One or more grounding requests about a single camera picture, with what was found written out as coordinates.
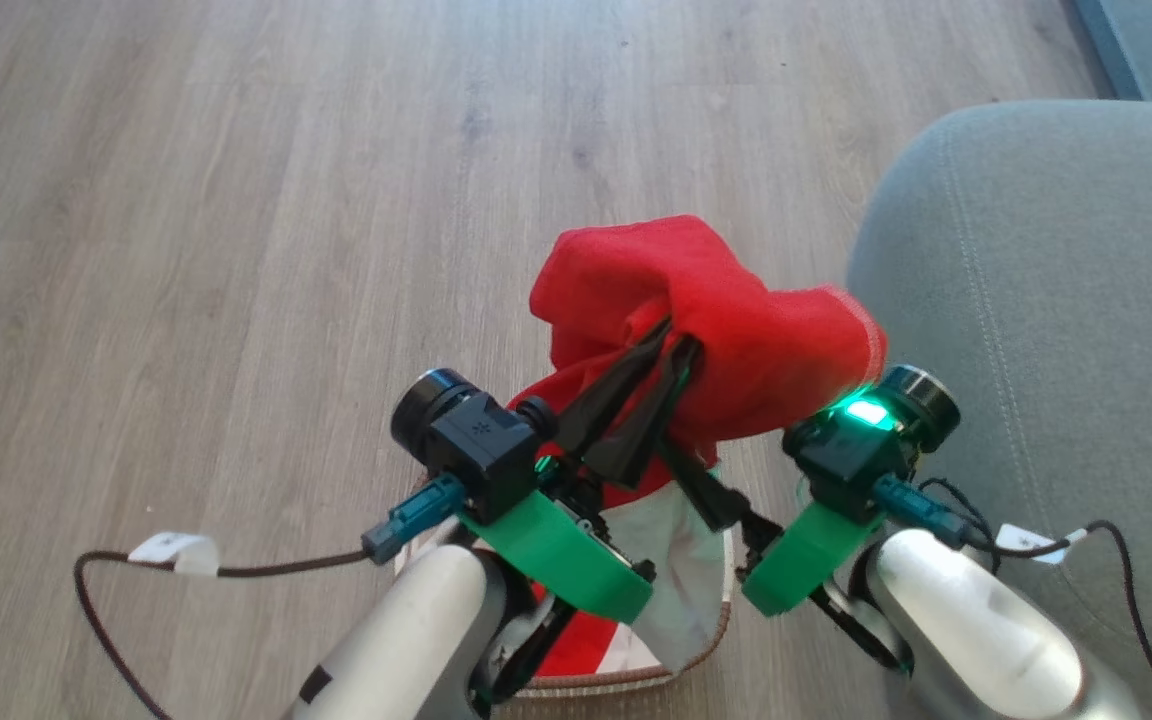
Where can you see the white garment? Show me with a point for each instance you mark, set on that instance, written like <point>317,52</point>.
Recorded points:
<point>681,570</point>

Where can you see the grey fabric sofa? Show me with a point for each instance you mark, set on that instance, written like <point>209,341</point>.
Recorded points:
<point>1056,300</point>

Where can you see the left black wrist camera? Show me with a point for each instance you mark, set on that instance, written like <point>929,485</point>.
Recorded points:
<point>481,440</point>

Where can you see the cream plastic laundry basket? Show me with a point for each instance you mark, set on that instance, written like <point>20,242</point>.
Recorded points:
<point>616,686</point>

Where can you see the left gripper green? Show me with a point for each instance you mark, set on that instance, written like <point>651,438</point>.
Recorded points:
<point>556,550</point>

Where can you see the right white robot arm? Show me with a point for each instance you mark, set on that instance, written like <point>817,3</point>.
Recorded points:
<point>966,630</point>

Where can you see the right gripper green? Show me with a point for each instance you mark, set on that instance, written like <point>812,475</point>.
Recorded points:
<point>806,560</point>

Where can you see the red garment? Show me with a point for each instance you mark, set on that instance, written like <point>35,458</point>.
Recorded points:
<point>746,340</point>

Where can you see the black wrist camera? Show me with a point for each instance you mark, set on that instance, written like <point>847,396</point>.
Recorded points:
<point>851,450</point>
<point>481,440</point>

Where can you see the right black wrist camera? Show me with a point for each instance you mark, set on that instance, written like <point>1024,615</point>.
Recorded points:
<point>851,450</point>

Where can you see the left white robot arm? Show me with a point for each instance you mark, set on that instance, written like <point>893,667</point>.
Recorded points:
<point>416,640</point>

